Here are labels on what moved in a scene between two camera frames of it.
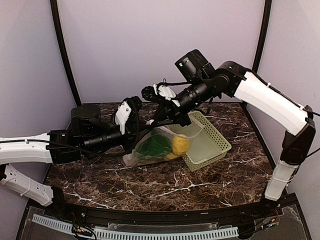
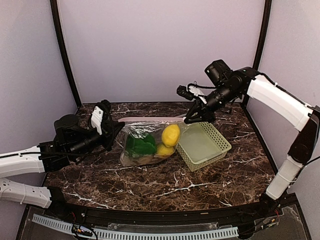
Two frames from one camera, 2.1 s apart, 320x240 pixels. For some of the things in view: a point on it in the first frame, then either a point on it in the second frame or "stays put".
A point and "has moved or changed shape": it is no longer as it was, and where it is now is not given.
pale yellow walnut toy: x=171 y=156 -> x=164 y=150
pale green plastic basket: x=207 y=145 stays put
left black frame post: x=54 y=7 stays put
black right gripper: x=177 y=116 -> x=205 y=112
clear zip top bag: x=162 y=143 has moved or changed shape
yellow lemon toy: x=181 y=144 -> x=170 y=134
